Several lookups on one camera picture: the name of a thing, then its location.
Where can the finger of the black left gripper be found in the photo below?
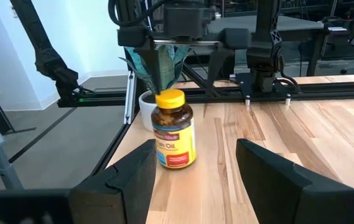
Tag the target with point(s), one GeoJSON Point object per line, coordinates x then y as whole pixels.
{"type": "Point", "coordinates": [150, 56]}
{"type": "Point", "coordinates": [223, 59]}

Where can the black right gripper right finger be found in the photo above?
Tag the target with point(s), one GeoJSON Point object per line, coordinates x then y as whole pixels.
{"type": "Point", "coordinates": [267, 186]}

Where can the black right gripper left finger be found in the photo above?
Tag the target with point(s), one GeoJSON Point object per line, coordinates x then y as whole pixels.
{"type": "Point", "coordinates": [127, 193]}

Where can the brown fish oil bottle yellow cap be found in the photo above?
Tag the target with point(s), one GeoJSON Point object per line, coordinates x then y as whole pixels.
{"type": "Point", "coordinates": [173, 137]}

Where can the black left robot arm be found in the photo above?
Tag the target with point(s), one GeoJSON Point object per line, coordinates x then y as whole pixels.
{"type": "Point", "coordinates": [265, 46]}

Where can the grey top background table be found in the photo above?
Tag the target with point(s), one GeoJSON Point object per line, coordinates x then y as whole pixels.
{"type": "Point", "coordinates": [242, 23]}

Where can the white standoff peg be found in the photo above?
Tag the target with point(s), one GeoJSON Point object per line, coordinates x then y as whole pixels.
{"type": "Point", "coordinates": [247, 101]}
{"type": "Point", "coordinates": [287, 100]}

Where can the green plant in white pot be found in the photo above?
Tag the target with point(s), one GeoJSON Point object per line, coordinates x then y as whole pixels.
{"type": "Point", "coordinates": [145, 115]}

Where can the silver aluminium frame post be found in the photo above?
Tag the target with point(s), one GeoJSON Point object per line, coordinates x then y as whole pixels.
{"type": "Point", "coordinates": [130, 93]}

